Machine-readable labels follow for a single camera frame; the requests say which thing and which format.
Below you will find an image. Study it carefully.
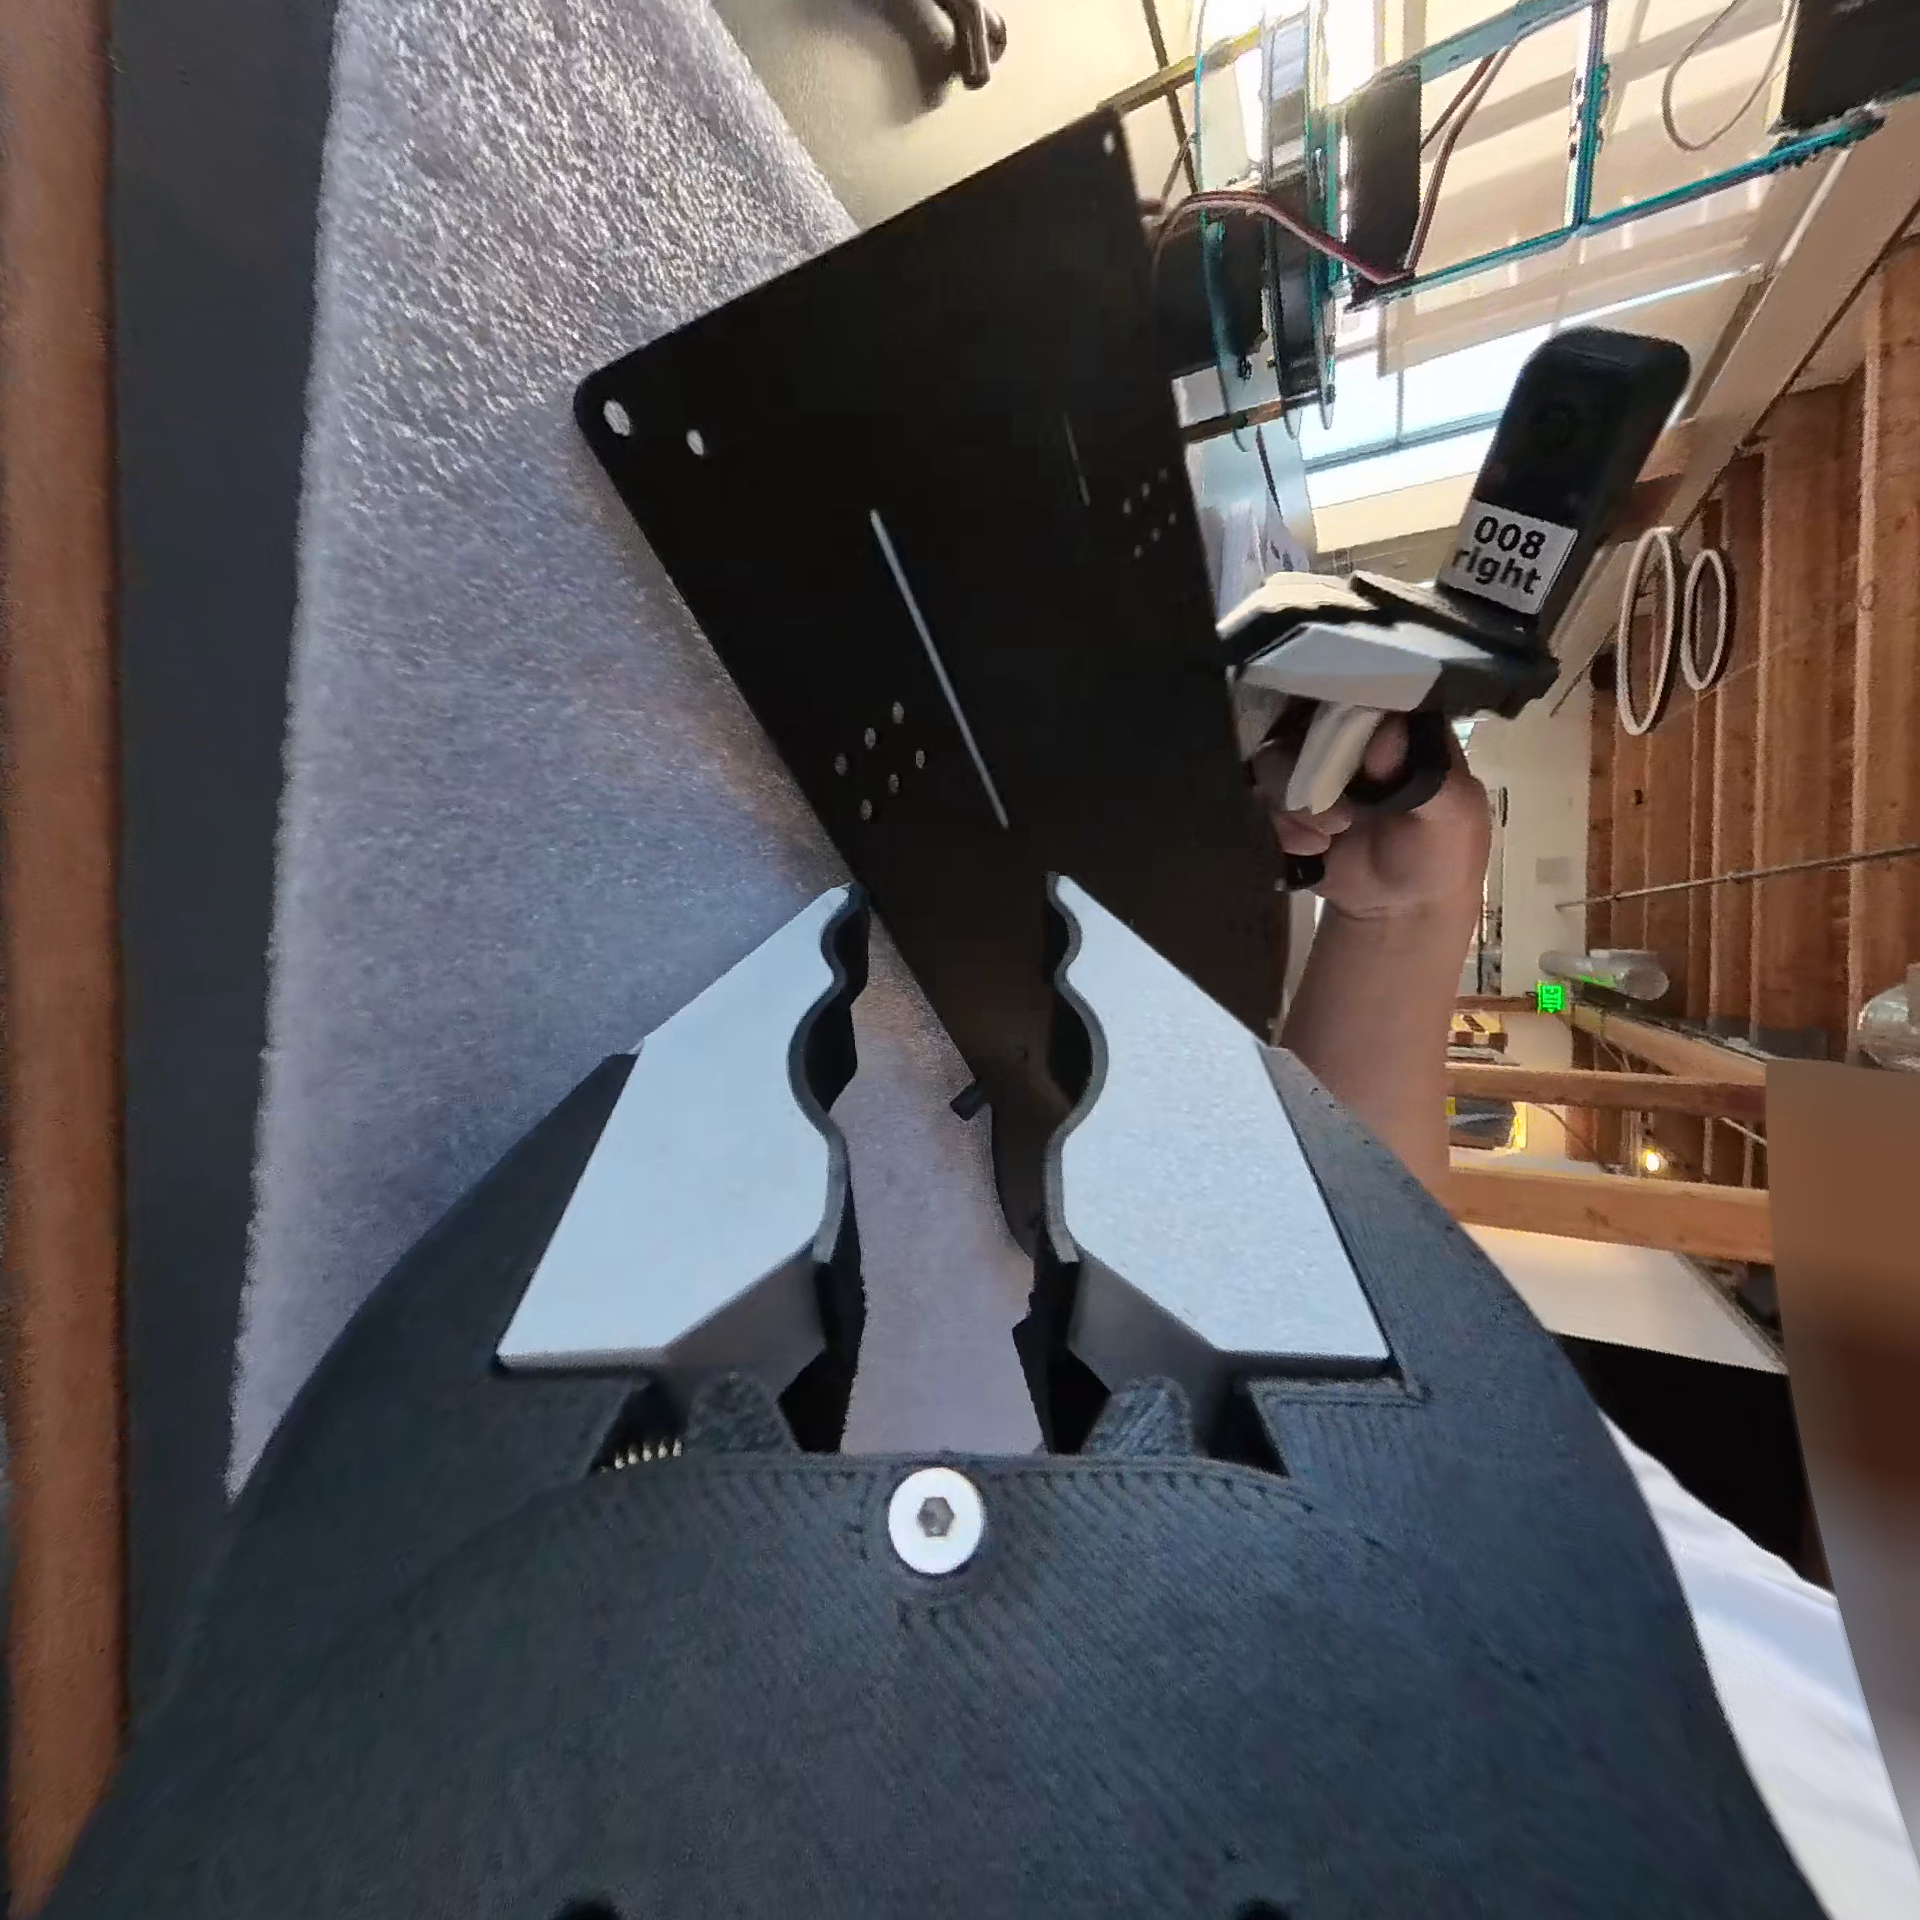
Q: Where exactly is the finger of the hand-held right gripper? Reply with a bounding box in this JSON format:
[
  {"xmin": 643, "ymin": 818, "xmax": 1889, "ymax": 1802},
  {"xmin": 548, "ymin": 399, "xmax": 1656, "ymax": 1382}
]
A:
[
  {"xmin": 1217, "ymin": 575, "xmax": 1405, "ymax": 647},
  {"xmin": 1237, "ymin": 618, "xmax": 1443, "ymax": 711}
]

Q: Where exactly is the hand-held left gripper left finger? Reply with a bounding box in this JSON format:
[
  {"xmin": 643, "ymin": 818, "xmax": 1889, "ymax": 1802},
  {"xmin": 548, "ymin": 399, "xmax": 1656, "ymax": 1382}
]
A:
[{"xmin": 492, "ymin": 882, "xmax": 875, "ymax": 1454}]

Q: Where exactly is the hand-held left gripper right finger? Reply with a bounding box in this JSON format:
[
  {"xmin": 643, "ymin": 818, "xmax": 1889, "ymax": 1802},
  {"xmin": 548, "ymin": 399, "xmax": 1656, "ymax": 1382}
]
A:
[{"xmin": 1019, "ymin": 874, "xmax": 1392, "ymax": 1454}]

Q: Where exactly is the black metal plate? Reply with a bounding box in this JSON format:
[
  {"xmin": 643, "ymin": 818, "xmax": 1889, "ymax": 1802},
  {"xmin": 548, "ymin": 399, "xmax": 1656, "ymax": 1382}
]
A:
[{"xmin": 575, "ymin": 107, "xmax": 1297, "ymax": 1262}]

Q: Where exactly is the person's right forearm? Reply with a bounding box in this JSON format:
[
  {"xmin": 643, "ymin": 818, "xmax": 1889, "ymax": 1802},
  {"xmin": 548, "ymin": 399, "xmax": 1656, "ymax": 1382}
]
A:
[{"xmin": 1272, "ymin": 897, "xmax": 1461, "ymax": 1206}]

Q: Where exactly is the person's right hand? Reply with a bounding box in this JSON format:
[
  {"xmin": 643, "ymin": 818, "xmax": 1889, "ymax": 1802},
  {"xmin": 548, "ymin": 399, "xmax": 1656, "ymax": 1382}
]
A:
[{"xmin": 1249, "ymin": 737, "xmax": 1497, "ymax": 924}]

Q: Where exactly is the white foam sheet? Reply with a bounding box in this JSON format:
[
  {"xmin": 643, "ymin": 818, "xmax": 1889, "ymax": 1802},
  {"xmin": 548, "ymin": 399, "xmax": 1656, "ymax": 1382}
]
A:
[{"xmin": 224, "ymin": 0, "xmax": 1051, "ymax": 1502}]

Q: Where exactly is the small metal part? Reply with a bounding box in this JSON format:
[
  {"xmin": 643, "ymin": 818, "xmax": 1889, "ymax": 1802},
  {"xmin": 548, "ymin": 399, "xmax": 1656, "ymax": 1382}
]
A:
[{"xmin": 856, "ymin": 0, "xmax": 1010, "ymax": 87}]

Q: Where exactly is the white ring ceiling light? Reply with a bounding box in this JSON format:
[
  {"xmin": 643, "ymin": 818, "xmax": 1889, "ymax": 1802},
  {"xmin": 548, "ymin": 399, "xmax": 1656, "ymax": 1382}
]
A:
[
  {"xmin": 1611, "ymin": 524, "xmax": 1682, "ymax": 739},
  {"xmin": 1676, "ymin": 547, "xmax": 1737, "ymax": 697}
]

